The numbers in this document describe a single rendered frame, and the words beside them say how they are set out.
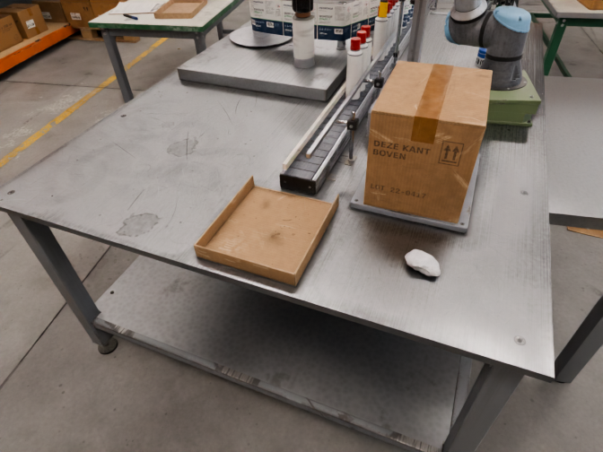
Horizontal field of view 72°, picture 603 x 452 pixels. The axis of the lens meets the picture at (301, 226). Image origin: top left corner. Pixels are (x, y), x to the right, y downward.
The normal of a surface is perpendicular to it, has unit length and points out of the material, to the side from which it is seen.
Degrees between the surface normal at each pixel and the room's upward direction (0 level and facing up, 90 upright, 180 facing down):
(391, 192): 90
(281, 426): 0
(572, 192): 0
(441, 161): 90
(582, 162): 0
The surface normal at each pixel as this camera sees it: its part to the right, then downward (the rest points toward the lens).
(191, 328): -0.03, -0.75
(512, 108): -0.22, 0.66
